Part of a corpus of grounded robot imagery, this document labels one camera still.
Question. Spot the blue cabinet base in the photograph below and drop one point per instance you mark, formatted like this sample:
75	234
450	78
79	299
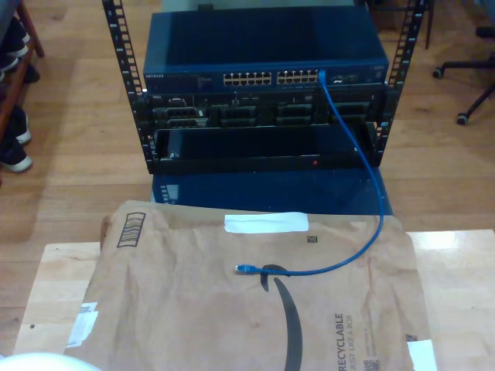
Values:
270	189

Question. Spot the black rack shelf tray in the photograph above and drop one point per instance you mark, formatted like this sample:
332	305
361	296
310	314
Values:
232	164

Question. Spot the white tape strip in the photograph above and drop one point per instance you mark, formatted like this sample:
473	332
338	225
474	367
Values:
267	223

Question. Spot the black rack server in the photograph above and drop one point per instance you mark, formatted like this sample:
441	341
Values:
251	112

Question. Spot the brown paper mailer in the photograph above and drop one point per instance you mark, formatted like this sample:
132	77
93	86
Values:
174	309

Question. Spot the white label patch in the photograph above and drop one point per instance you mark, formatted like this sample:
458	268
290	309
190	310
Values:
83	328

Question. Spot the dark shoe white sole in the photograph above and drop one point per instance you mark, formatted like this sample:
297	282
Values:
23	135
17	164
15	42

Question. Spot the dark furniture leg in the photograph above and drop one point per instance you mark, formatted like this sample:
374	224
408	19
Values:
428	23

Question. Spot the white tape patch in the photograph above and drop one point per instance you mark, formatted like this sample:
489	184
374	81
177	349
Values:
423	353

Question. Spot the black office chair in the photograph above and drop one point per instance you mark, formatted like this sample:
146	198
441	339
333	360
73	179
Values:
464	64

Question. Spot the wooden shoe rack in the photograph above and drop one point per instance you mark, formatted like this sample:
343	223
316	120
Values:
34	38

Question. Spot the blue network switch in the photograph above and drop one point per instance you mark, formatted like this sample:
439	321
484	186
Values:
270	38

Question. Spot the black server rack frame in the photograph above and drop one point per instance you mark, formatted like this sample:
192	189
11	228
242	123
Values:
123	58

